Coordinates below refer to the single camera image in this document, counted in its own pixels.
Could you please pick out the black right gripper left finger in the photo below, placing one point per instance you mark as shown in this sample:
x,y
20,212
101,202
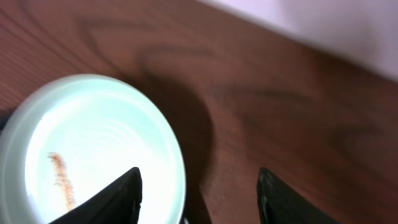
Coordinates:
x,y
118,203

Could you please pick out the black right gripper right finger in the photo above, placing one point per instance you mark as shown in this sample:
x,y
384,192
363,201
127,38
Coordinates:
x,y
278,203

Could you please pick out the green plate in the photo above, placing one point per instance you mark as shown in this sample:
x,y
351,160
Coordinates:
x,y
75,136

